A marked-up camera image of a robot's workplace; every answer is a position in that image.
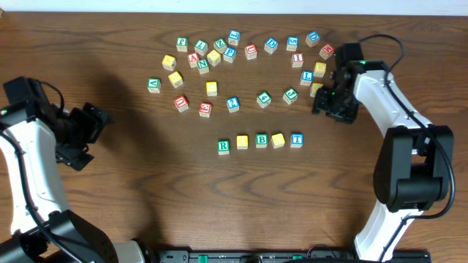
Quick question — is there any green T letter block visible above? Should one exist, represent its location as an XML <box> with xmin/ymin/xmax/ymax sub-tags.
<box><xmin>290</xmin><ymin>133</ymin><xmax>304</xmax><ymax>148</ymax></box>

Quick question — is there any green B letter block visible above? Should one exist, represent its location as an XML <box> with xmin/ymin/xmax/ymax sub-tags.
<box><xmin>255</xmin><ymin>133</ymin><xmax>268</xmax><ymax>148</ymax></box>

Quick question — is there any green R letter block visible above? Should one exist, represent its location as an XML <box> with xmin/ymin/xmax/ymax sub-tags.
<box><xmin>217</xmin><ymin>140</ymin><xmax>230</xmax><ymax>155</ymax></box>

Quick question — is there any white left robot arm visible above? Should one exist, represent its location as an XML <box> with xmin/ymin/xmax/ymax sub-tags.
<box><xmin>1</xmin><ymin>99</ymin><xmax>119</xmax><ymax>262</ymax></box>

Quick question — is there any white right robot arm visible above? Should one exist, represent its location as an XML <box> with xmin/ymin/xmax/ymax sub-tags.
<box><xmin>313</xmin><ymin>60</ymin><xmax>455</xmax><ymax>262</ymax></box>

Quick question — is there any yellow K letter block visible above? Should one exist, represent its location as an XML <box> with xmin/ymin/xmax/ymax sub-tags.
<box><xmin>314</xmin><ymin>62</ymin><xmax>327</xmax><ymax>77</ymax></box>

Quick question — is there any blue L letter block right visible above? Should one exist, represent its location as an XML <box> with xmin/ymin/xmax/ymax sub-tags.
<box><xmin>300</xmin><ymin>71</ymin><xmax>314</xmax><ymax>86</ymax></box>

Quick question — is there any blue l letter block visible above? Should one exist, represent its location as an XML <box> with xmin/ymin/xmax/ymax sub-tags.
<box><xmin>300</xmin><ymin>71</ymin><xmax>314</xmax><ymax>86</ymax></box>
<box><xmin>228</xmin><ymin>30</ymin><xmax>241</xmax><ymax>46</ymax></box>

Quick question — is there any green J letter block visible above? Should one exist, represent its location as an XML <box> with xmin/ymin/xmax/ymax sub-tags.
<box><xmin>282</xmin><ymin>88</ymin><xmax>298</xmax><ymax>104</ymax></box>

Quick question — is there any red M letter block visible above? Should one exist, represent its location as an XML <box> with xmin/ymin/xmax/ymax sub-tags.
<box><xmin>319</xmin><ymin>44</ymin><xmax>335</xmax><ymax>60</ymax></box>

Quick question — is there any red I letter block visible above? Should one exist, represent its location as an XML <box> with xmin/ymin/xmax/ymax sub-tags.
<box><xmin>291</xmin><ymin>53</ymin><xmax>304</xmax><ymax>68</ymax></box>

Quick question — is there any blue Q letter block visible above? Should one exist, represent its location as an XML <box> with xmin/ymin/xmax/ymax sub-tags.
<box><xmin>305</xmin><ymin>31</ymin><xmax>321</xmax><ymax>47</ymax></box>

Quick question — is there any green 4 number block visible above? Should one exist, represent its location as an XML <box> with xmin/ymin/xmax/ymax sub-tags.
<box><xmin>257</xmin><ymin>91</ymin><xmax>272</xmax><ymax>108</ymax></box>

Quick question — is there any blue S letter block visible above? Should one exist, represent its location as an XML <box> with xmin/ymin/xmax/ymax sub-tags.
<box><xmin>286</xmin><ymin>36</ymin><xmax>299</xmax><ymax>52</ymax></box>

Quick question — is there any green V letter block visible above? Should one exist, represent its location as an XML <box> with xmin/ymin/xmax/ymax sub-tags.
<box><xmin>147</xmin><ymin>77</ymin><xmax>161</xmax><ymax>93</ymax></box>

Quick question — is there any blue D letter block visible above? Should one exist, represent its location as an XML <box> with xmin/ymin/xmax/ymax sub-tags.
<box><xmin>264</xmin><ymin>37</ymin><xmax>279</xmax><ymax>54</ymax></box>

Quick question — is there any red C letter block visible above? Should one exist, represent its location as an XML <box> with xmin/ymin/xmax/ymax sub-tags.
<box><xmin>244</xmin><ymin>45</ymin><xmax>257</xmax><ymax>60</ymax></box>

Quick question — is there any red U letter block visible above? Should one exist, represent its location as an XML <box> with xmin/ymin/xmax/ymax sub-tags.
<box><xmin>173</xmin><ymin>95</ymin><xmax>189</xmax><ymax>113</ymax></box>

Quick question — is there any blue question mark block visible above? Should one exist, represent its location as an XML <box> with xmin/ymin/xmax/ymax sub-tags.
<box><xmin>226</xmin><ymin>96</ymin><xmax>240</xmax><ymax>113</ymax></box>

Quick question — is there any blue P letter block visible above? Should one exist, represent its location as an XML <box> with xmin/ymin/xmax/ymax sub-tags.
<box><xmin>223</xmin><ymin>47</ymin><xmax>237</xmax><ymax>63</ymax></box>

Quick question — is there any blue L letter block top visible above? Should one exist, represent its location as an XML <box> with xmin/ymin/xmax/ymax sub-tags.
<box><xmin>228</xmin><ymin>30</ymin><xmax>241</xmax><ymax>46</ymax></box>

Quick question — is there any red E letter block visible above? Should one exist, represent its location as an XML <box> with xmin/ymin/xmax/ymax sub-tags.
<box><xmin>199</xmin><ymin>102</ymin><xmax>212</xmax><ymax>118</ymax></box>

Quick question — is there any green Z letter block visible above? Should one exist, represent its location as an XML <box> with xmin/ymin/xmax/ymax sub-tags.
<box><xmin>214</xmin><ymin>38</ymin><xmax>227</xmax><ymax>54</ymax></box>

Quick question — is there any green P letter block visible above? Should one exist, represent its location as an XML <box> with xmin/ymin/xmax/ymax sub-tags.
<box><xmin>176</xmin><ymin>37</ymin><xmax>188</xmax><ymax>52</ymax></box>

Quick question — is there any red A letter block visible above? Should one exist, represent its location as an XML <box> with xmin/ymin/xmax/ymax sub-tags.
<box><xmin>187</xmin><ymin>52</ymin><xmax>200</xmax><ymax>68</ymax></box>

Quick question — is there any green N letter block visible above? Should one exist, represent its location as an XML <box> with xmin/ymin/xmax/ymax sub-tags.
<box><xmin>197</xmin><ymin>58</ymin><xmax>209</xmax><ymax>75</ymax></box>

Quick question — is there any green L letter block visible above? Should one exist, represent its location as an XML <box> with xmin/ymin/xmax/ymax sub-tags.
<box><xmin>195</xmin><ymin>39</ymin><xmax>208</xmax><ymax>56</ymax></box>

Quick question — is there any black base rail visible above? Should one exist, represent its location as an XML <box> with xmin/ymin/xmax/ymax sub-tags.
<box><xmin>156</xmin><ymin>248</ymin><xmax>431</xmax><ymax>263</ymax></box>

